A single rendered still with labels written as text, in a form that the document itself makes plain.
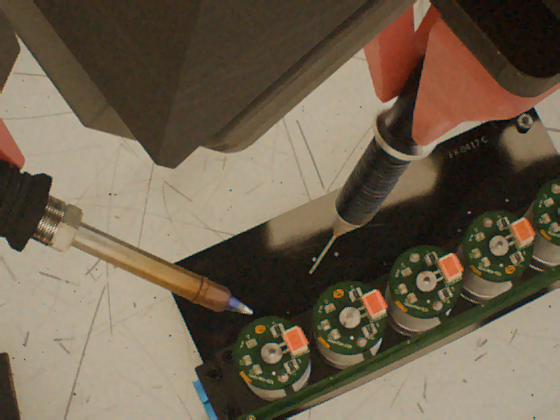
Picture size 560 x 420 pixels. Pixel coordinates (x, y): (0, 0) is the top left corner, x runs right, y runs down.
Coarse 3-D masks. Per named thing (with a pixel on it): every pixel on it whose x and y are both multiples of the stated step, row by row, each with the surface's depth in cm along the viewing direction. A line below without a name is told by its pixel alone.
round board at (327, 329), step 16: (336, 288) 39; (352, 288) 39; (368, 288) 39; (320, 304) 39; (336, 304) 39; (352, 304) 39; (320, 320) 39; (336, 320) 39; (368, 320) 39; (384, 320) 39; (320, 336) 39; (336, 336) 39; (352, 336) 39; (368, 336) 39; (336, 352) 39; (352, 352) 38
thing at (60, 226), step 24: (48, 216) 34; (72, 216) 34; (48, 240) 34; (72, 240) 34; (96, 240) 35; (120, 240) 35; (120, 264) 35; (144, 264) 35; (168, 264) 35; (168, 288) 35; (192, 288) 36; (216, 288) 36
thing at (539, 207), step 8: (552, 184) 40; (544, 192) 40; (536, 200) 40; (544, 200) 40; (552, 200) 39; (536, 208) 39; (544, 208) 39; (552, 208) 39; (536, 216) 39; (544, 216) 39; (552, 216) 39; (536, 224) 39; (544, 224) 39; (552, 224) 39; (544, 232) 39; (552, 232) 39; (552, 240) 39
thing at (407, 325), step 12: (420, 276) 39; (432, 276) 39; (420, 288) 39; (432, 288) 39; (384, 300) 42; (396, 312) 40; (396, 324) 42; (408, 324) 41; (420, 324) 40; (432, 324) 41; (408, 336) 43
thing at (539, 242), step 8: (528, 216) 41; (536, 232) 40; (536, 240) 40; (544, 240) 40; (536, 248) 41; (544, 248) 40; (552, 248) 40; (536, 256) 42; (544, 256) 41; (552, 256) 41; (536, 264) 43; (544, 264) 42; (552, 264) 42
